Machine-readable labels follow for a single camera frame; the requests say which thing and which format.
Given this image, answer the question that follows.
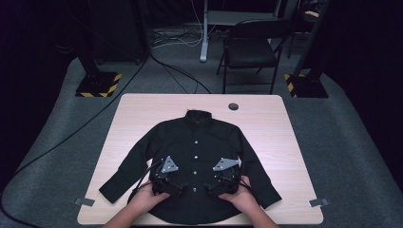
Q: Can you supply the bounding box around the short black floor cable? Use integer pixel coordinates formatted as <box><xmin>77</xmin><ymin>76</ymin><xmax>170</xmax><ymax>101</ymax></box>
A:
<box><xmin>148</xmin><ymin>53</ymin><xmax>212</xmax><ymax>95</ymax></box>

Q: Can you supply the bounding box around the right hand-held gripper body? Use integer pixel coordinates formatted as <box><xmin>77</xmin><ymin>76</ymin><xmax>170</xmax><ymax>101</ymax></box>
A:
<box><xmin>209</xmin><ymin>157</ymin><xmax>241</xmax><ymax>197</ymax></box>

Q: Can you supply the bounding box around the long black floor cable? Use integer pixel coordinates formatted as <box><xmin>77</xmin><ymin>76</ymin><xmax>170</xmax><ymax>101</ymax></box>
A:
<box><xmin>0</xmin><ymin>51</ymin><xmax>150</xmax><ymax>228</ymax></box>

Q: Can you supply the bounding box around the white-legged grey desk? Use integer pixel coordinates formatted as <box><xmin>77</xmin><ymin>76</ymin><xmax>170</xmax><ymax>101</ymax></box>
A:
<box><xmin>199</xmin><ymin>0</ymin><xmax>281</xmax><ymax>63</ymax></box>

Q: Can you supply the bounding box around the grey table clamp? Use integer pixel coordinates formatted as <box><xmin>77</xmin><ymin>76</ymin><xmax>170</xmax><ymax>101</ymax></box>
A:
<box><xmin>74</xmin><ymin>197</ymin><xmax>96</xmax><ymax>207</ymax></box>
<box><xmin>308</xmin><ymin>198</ymin><xmax>330</xmax><ymax>208</ymax></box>

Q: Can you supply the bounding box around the black cabinet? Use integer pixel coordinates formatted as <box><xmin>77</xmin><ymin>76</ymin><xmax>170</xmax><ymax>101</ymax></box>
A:
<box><xmin>91</xmin><ymin>0</ymin><xmax>150</xmax><ymax>64</ymax></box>

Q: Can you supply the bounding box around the person's right hand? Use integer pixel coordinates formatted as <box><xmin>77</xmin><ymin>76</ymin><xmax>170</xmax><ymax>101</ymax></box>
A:
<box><xmin>218</xmin><ymin>175</ymin><xmax>264</xmax><ymax>217</ymax></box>

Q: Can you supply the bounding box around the striped-edge black stand base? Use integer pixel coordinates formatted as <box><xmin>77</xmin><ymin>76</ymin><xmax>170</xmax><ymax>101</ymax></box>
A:
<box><xmin>75</xmin><ymin>71</ymin><xmax>123</xmax><ymax>98</ymax></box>
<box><xmin>283</xmin><ymin>73</ymin><xmax>330</xmax><ymax>99</ymax></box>

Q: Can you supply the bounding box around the black button-up shirt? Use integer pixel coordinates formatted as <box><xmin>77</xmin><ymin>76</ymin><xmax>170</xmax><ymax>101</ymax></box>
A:
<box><xmin>98</xmin><ymin>109</ymin><xmax>283</xmax><ymax>226</ymax></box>

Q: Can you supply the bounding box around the black folding chair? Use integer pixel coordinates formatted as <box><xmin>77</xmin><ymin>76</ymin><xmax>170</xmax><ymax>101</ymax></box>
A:
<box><xmin>216</xmin><ymin>18</ymin><xmax>293</xmax><ymax>95</ymax></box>

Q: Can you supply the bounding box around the person's left hand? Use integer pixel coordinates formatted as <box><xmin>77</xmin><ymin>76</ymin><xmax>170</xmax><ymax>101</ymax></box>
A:
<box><xmin>127</xmin><ymin>181</ymin><xmax>171</xmax><ymax>217</ymax></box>

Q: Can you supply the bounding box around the tangle of white cables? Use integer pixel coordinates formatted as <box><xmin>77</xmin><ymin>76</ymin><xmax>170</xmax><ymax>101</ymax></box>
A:
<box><xmin>151</xmin><ymin>0</ymin><xmax>205</xmax><ymax>49</ymax></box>

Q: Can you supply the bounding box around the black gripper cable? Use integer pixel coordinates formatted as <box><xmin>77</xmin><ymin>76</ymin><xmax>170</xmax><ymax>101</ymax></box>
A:
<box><xmin>237</xmin><ymin>177</ymin><xmax>255</xmax><ymax>195</ymax></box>
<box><xmin>126</xmin><ymin>160</ymin><xmax>164</xmax><ymax>204</ymax></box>

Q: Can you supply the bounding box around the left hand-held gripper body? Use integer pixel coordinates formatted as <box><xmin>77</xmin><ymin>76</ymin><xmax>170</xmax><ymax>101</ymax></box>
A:
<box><xmin>149</xmin><ymin>155</ymin><xmax>185</xmax><ymax>197</ymax></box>

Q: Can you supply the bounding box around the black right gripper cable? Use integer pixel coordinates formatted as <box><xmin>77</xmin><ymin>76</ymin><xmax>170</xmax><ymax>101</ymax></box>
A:
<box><xmin>237</xmin><ymin>177</ymin><xmax>255</xmax><ymax>195</ymax></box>

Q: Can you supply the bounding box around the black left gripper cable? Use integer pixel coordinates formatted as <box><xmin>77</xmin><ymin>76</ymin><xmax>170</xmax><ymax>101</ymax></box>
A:
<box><xmin>126</xmin><ymin>160</ymin><xmax>164</xmax><ymax>204</ymax></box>

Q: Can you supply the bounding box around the black stand column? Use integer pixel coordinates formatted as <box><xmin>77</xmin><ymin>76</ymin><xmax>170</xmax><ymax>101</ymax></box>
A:
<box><xmin>293</xmin><ymin>0</ymin><xmax>333</xmax><ymax>79</ymax></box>
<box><xmin>53</xmin><ymin>0</ymin><xmax>103</xmax><ymax>77</ymax></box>

